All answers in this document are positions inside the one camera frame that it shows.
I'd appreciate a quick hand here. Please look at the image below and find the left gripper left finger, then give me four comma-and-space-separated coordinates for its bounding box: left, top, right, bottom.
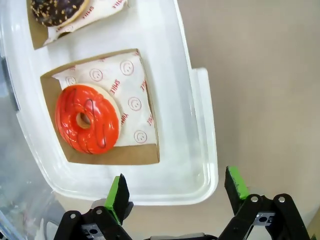
56, 173, 141, 240

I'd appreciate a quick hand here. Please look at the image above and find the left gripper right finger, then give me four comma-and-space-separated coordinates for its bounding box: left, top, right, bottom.
217, 166, 311, 240

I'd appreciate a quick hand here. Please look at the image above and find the red glazed donut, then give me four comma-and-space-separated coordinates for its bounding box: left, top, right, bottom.
54, 84, 124, 154

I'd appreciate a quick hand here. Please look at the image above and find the white smiley print paper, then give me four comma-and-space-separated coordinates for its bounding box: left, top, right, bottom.
51, 51, 157, 147
42, 0, 129, 47

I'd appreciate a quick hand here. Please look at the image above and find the chocolate sprinkled donut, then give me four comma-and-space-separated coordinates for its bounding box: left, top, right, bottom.
30, 0, 90, 28

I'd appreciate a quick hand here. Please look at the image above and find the white plastic tray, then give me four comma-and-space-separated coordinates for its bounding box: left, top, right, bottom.
0, 0, 219, 206

